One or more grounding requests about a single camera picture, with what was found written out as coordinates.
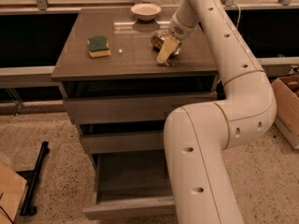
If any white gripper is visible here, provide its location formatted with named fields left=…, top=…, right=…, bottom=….
left=157, top=13, right=198, bottom=63

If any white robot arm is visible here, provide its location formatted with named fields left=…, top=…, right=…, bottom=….
left=164, top=0, right=277, bottom=224

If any grey drawer cabinet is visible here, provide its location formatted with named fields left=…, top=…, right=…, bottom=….
left=50, top=6, right=226, bottom=221

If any top drawer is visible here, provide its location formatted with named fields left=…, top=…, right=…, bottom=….
left=64, top=76, right=216, bottom=124

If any middle drawer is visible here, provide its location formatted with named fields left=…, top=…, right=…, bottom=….
left=79, top=120, right=164, bottom=154

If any open bottom drawer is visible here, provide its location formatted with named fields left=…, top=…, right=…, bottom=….
left=83, top=149, right=175, bottom=220

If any white bowl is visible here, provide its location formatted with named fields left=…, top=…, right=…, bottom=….
left=131, top=3, right=162, bottom=21

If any green yellow sponge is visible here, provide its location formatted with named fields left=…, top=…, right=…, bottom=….
left=88, top=35, right=110, bottom=58

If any cardboard box right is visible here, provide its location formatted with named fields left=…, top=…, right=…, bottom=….
left=272, top=75, right=299, bottom=149

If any black metal bar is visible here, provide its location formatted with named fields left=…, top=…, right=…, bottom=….
left=21, top=141, right=50, bottom=216

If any white cable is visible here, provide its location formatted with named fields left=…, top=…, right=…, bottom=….
left=233, top=3, right=242, bottom=30

